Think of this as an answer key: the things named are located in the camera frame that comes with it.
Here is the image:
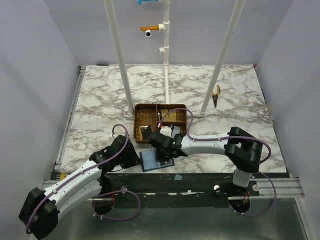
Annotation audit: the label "aluminium rail frame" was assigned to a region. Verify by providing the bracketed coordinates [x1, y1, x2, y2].
[37, 66, 306, 201]

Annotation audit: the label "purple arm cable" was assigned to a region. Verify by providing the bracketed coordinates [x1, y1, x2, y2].
[25, 124, 130, 235]
[157, 107, 273, 165]

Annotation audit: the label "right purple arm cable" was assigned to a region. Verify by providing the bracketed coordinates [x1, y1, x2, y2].
[157, 107, 273, 165]

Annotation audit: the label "gold credit card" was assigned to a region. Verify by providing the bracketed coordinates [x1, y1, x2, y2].
[169, 110, 177, 122]
[159, 109, 170, 122]

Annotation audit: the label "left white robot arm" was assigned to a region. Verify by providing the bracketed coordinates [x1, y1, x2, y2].
[18, 135, 140, 240]

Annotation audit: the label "small blue white ball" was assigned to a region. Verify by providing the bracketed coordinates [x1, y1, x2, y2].
[145, 30, 152, 38]

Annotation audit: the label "woven brown divided tray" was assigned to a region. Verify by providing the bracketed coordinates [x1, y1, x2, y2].
[133, 104, 188, 144]

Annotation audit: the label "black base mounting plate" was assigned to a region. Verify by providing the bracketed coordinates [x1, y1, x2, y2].
[51, 171, 261, 210]

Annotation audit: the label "blue leather card holder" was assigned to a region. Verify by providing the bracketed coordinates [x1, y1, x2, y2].
[139, 148, 175, 172]

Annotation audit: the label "right white slanted pipe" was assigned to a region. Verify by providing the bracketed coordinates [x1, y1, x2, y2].
[199, 0, 246, 117]

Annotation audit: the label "yellow handled pliers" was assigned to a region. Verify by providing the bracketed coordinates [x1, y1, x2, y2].
[212, 85, 221, 108]

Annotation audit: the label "centre white pipe stand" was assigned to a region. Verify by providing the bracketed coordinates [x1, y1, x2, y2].
[158, 0, 171, 105]

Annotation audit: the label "blue hook peg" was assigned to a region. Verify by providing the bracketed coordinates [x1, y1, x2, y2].
[137, 0, 159, 5]

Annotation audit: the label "white slanted pipe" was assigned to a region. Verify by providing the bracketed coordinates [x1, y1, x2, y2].
[103, 0, 134, 116]
[199, 0, 246, 117]

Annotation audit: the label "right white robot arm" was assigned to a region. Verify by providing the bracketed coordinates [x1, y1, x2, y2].
[147, 127, 263, 196]

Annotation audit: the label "left white slanted pipe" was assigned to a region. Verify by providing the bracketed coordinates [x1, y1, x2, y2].
[103, 0, 134, 116]

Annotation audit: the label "white diamond credit card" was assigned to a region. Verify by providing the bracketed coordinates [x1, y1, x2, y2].
[170, 125, 181, 139]

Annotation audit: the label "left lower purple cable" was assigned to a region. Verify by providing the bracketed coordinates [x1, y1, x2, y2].
[88, 191, 141, 221]

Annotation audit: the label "orange hook peg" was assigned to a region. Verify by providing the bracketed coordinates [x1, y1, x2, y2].
[140, 25, 160, 32]

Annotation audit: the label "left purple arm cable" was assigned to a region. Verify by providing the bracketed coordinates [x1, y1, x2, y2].
[25, 124, 130, 235]

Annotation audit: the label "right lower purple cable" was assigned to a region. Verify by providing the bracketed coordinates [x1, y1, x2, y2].
[232, 172, 277, 218]

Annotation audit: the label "black VIP credit card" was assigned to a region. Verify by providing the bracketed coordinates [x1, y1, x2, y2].
[139, 125, 152, 141]

